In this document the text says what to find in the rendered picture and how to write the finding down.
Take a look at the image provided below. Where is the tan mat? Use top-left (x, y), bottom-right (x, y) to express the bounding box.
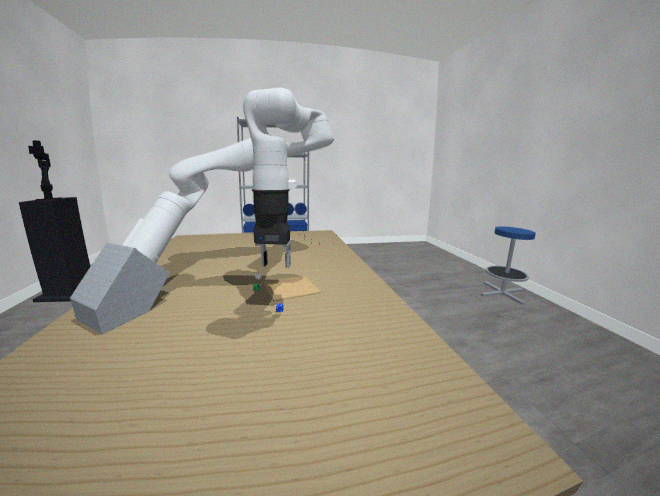
top-left (263, 276), bottom-right (321, 301)

